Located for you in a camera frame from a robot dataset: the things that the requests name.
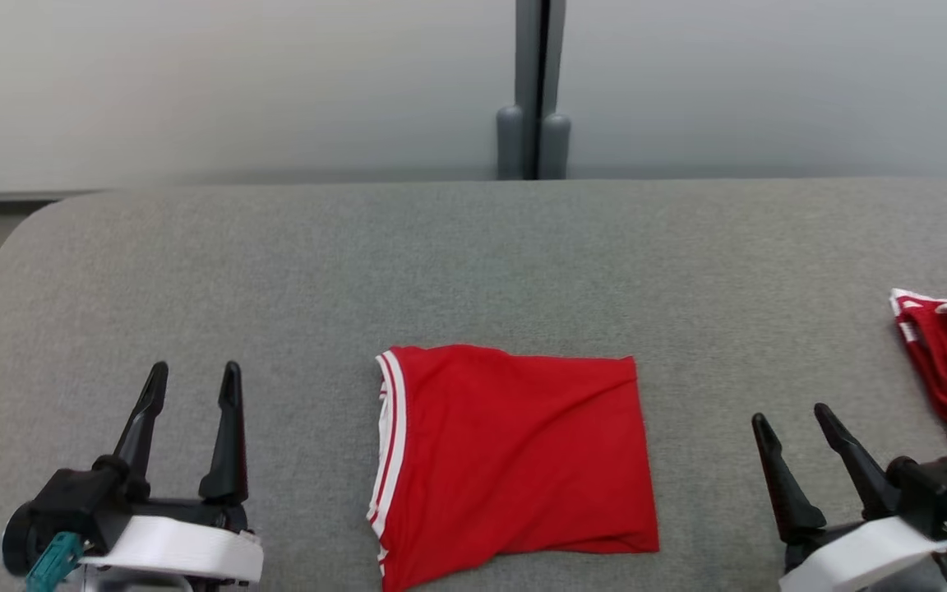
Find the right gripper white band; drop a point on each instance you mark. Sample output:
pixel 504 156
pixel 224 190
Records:
pixel 860 555

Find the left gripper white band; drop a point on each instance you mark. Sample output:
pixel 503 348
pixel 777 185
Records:
pixel 186 547

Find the red shirt white collar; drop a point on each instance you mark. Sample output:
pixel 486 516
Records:
pixel 523 460

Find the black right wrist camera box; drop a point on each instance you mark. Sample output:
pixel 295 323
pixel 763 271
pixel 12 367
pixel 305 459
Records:
pixel 938 493

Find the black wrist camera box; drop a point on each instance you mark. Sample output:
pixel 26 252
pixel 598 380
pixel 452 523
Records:
pixel 71 510
pixel 938 493

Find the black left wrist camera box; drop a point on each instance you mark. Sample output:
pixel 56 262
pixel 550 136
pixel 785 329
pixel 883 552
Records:
pixel 71 510

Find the teal left camera connector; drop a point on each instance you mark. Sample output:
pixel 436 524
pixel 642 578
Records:
pixel 53 563

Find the grey partition base rail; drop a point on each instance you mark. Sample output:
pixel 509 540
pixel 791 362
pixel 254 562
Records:
pixel 13 198

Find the grey partition post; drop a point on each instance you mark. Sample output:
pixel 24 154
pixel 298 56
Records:
pixel 541 57

